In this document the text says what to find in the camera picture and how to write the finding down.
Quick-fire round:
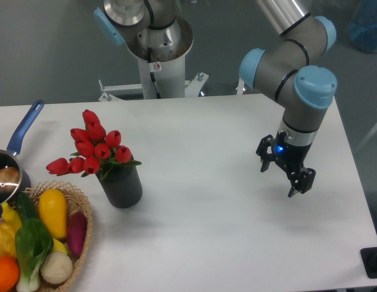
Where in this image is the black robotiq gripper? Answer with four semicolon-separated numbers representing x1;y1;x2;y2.
256;131;316;198

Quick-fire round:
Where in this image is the dark grey ribbed vase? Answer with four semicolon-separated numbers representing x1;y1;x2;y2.
96;166;143;209

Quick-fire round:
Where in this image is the red tulip bouquet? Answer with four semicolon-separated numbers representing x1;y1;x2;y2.
46;109;141;181

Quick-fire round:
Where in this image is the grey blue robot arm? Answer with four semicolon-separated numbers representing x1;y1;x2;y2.
94;1;337;195

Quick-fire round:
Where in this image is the black device at table edge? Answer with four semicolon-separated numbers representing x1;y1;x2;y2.
360;247;377;279

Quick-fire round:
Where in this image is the blue translucent bag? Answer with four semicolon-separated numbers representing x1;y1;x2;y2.
347;0;377;53

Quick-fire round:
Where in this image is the purple eggplant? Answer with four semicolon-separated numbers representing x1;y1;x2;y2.
67;212;88;257

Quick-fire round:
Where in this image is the yellow squash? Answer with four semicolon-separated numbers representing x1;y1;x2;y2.
38;189;68;240

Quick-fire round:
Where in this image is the yellow banana piece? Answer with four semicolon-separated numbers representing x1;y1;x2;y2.
52;238;68;255

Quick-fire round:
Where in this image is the woven wicker basket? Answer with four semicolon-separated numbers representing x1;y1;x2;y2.
0;181;93;291

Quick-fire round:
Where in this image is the white garlic bulb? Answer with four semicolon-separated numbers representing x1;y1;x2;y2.
40;251;73;285

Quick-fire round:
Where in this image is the dark green cucumber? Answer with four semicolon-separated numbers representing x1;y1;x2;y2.
16;192;40;223

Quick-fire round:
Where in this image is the green bok choy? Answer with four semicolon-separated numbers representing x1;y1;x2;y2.
15;218;53;291

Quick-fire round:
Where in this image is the small yellow pepper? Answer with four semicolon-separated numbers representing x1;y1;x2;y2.
1;202;22;232

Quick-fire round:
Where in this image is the bread roll in pan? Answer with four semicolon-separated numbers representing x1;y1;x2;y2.
0;167;20;193

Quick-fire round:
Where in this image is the yellow bell pepper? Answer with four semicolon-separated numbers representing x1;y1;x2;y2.
0;223;17;259

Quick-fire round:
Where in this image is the orange fruit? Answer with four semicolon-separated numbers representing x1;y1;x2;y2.
0;256;19;291

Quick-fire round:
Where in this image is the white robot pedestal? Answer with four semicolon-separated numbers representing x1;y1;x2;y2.
97;18;209;102

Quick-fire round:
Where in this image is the blue handled saucepan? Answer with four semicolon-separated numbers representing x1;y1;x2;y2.
0;100;44;217

